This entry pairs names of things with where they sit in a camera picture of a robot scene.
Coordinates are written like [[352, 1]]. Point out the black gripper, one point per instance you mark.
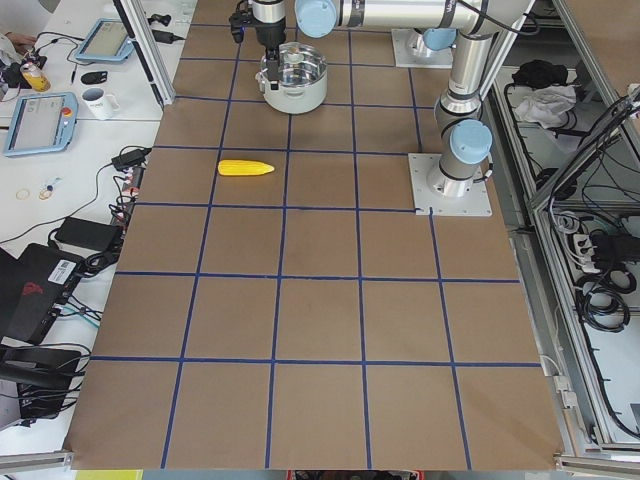
[[269, 35]]

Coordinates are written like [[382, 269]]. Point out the glass pot lid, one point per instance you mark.
[[301, 65]]

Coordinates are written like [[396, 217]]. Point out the yellow corn cob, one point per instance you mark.
[[237, 168]]

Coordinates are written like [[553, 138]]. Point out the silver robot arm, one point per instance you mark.
[[453, 176]]

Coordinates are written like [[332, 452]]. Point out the pale green cooking pot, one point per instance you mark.
[[297, 100]]

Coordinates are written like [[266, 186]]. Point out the far blue teach pendant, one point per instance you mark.
[[107, 42]]

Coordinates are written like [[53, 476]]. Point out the blue teach pendant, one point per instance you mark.
[[107, 42], [42, 123]]

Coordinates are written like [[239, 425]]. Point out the small black power adapter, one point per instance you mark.
[[133, 158]]

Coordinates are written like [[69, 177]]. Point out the white mug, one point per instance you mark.
[[102, 105]]

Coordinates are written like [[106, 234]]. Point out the near blue teach pendant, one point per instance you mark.
[[42, 123]]

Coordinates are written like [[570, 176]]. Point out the black power adapter brick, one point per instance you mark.
[[88, 234]]

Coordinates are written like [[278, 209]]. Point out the black cloth bundle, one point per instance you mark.
[[538, 74]]

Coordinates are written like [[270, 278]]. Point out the white cloth bundle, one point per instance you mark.
[[548, 106]]

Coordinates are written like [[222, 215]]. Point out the black laptop computer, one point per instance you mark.
[[33, 288]]

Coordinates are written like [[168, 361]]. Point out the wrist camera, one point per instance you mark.
[[238, 21]]

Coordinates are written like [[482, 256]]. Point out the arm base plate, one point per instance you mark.
[[438, 195], [423, 48]]

